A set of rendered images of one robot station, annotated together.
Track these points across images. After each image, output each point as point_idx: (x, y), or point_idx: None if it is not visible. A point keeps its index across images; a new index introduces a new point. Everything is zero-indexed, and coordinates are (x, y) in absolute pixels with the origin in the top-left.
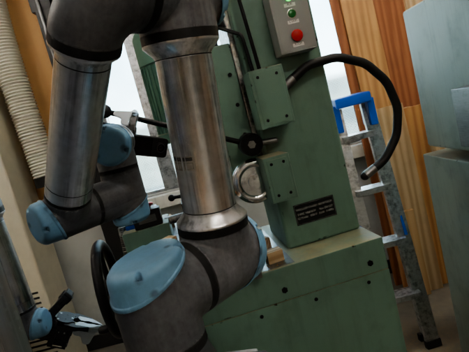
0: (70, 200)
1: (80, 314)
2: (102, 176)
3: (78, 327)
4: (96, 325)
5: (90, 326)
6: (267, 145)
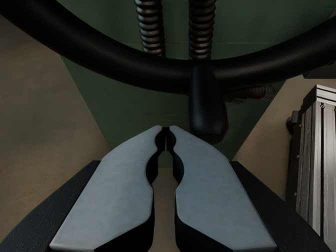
0: None
1: (12, 239)
2: None
3: (293, 213)
4: (187, 136)
5: (216, 155)
6: None
